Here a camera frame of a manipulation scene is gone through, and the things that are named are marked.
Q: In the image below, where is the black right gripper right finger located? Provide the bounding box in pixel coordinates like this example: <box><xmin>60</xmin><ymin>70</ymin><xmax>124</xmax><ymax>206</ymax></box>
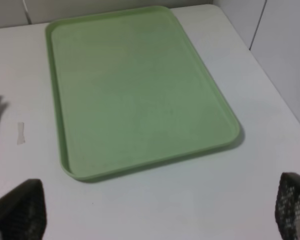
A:
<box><xmin>274</xmin><ymin>172</ymin><xmax>300</xmax><ymax>240</ymax></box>

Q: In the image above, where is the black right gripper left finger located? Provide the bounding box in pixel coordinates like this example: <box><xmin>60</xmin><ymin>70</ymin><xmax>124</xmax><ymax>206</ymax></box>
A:
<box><xmin>0</xmin><ymin>179</ymin><xmax>47</xmax><ymax>240</ymax></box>

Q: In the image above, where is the light green plastic tray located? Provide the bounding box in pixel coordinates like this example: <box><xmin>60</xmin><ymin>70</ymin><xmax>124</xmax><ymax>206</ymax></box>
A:
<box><xmin>45</xmin><ymin>6</ymin><xmax>241</xmax><ymax>182</ymax></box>

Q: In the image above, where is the small clear tape strip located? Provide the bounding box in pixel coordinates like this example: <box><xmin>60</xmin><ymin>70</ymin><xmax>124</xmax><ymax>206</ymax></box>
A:
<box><xmin>17</xmin><ymin>122</ymin><xmax>26</xmax><ymax>145</ymax></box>

